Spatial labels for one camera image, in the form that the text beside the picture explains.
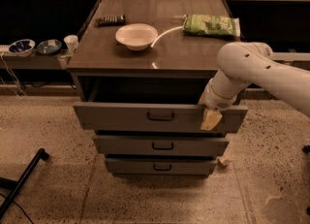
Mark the grey top drawer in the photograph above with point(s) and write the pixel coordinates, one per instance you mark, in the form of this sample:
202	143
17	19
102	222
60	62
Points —
139	117

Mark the crumpled paper scrap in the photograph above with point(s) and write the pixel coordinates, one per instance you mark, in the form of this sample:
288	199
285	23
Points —
224	162

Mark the white paper cup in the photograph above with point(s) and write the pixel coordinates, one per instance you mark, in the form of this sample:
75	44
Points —
71	42

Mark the low grey side shelf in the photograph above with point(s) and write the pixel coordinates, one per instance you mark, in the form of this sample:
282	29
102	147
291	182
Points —
35	61

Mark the black chair leg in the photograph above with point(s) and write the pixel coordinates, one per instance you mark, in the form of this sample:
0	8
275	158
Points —
14	186

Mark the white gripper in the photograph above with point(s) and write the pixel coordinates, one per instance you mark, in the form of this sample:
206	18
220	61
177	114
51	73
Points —
215	100

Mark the green chip bag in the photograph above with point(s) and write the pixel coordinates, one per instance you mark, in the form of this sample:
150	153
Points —
209	25

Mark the blue patterned bowl left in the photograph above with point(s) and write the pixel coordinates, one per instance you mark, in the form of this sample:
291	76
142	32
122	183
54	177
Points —
22	47

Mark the white bowl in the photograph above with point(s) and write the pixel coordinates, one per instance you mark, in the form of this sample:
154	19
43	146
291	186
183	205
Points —
136	36

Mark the grey drawer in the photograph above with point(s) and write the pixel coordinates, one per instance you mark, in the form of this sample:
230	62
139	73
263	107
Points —
156	145
160	166
139	117

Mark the dark snack bar pack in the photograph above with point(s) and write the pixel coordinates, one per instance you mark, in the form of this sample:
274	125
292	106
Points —
111	21

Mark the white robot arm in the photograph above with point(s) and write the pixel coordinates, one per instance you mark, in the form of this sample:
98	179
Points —
241	64

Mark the grey middle drawer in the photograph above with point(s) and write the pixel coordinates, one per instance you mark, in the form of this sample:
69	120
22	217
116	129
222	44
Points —
156	145

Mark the blue patterned bowl right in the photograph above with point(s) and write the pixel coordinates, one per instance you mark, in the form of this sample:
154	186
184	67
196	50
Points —
49	47

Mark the grey bottom drawer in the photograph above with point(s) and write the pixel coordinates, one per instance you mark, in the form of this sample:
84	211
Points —
160	166

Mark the blue patterned bowl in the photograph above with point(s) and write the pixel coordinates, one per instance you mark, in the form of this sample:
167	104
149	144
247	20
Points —
49	47
22	47

